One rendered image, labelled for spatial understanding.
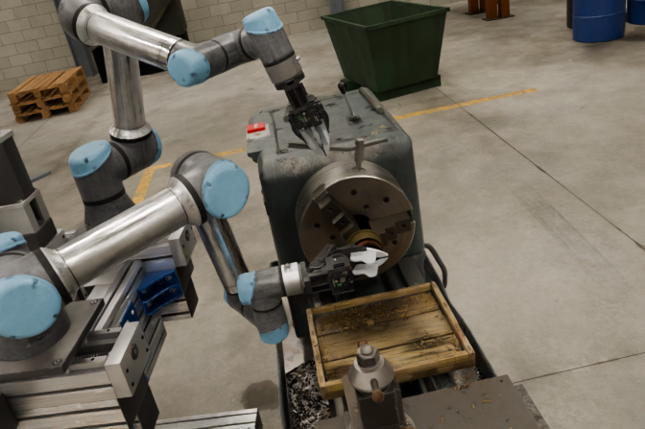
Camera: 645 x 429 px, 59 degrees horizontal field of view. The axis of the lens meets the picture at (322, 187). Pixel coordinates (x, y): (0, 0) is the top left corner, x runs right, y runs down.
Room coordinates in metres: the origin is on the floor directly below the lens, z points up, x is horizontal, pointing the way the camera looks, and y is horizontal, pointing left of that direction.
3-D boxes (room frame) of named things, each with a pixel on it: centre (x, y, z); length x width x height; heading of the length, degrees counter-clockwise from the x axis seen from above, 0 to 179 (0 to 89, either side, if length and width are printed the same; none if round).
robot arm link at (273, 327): (1.18, 0.19, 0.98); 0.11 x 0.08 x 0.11; 34
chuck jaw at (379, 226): (1.33, -0.16, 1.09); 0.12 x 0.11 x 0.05; 93
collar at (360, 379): (0.76, -0.02, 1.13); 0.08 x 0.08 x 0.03
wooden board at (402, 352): (1.15, -0.08, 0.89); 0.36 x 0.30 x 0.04; 93
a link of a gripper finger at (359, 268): (1.17, -0.08, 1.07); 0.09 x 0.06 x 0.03; 92
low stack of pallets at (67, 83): (8.75, 3.73, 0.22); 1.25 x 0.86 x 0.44; 6
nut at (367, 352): (0.76, -0.02, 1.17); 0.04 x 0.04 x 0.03
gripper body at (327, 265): (1.16, 0.03, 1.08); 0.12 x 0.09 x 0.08; 92
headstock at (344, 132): (1.80, -0.03, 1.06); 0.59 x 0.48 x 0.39; 3
